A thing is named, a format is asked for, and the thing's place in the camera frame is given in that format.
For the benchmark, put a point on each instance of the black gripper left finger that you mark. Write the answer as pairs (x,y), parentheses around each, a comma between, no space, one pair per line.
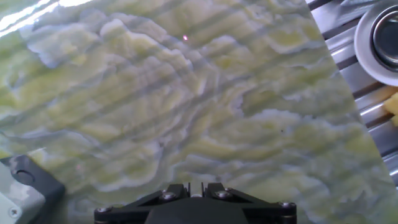
(130,211)

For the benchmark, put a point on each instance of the yellow sponge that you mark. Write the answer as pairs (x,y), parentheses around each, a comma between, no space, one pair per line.
(392,105)

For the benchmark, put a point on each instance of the green marble pattern mat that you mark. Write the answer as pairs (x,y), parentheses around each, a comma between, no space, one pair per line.
(186,109)

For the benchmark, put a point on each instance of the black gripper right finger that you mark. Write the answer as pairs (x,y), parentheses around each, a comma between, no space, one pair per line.
(267,211)

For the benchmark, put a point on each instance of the white tape roll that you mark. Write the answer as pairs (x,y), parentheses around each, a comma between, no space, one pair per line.
(362,53)

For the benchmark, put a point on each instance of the grey box with red button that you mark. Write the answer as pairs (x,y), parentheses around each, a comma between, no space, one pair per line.
(18,193)

